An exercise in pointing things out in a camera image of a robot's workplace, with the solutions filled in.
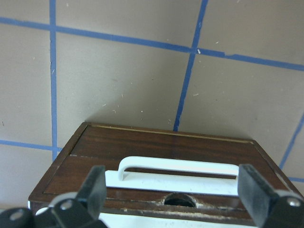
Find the white drawer handle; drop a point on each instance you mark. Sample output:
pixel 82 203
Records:
pixel 172 175

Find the wooden drawer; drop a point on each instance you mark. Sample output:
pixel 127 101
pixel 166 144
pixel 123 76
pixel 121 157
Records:
pixel 67 175

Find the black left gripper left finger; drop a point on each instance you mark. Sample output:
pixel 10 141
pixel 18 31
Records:
pixel 79 209

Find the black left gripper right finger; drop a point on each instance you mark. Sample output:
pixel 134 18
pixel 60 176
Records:
pixel 268 207

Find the dark brown drawer cabinet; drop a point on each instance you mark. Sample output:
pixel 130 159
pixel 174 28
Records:
pixel 118 142

